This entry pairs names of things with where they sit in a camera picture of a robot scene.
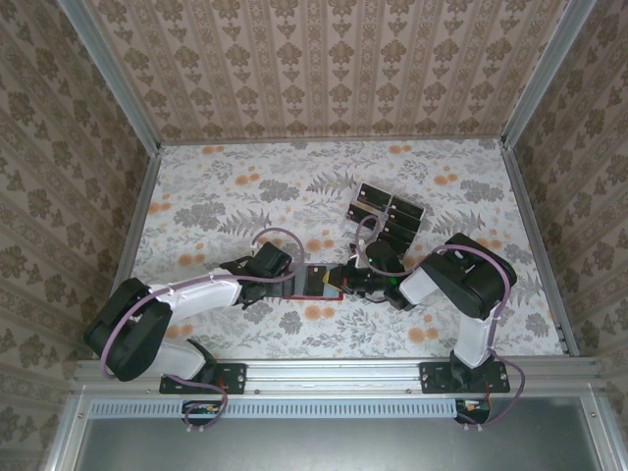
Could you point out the red leather card holder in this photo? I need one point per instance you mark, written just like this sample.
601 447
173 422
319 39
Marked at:
335 293

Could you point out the black credit card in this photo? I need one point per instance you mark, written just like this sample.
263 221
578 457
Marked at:
401 224
375 192
406 213
409 201
314 284
364 210
398 235

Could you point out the clear acrylic card stand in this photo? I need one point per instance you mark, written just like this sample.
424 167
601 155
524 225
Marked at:
378 223

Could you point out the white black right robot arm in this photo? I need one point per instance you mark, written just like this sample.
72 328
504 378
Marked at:
419 287

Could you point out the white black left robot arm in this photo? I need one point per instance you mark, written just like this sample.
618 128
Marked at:
206 294

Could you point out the floral table cover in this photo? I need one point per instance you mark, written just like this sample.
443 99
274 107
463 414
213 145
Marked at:
221 167

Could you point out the grey metal panel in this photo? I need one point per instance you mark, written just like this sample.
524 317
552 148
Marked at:
319 446

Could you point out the aluminium extrusion rail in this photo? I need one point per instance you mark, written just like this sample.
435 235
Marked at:
333 375

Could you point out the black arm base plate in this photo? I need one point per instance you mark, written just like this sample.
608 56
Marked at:
233 378
434 378

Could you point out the aluminium side rail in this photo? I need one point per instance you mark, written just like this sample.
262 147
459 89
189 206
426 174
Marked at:
139 221
539 245

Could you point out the aluminium corner post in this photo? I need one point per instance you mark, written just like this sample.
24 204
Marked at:
112 73
544 73

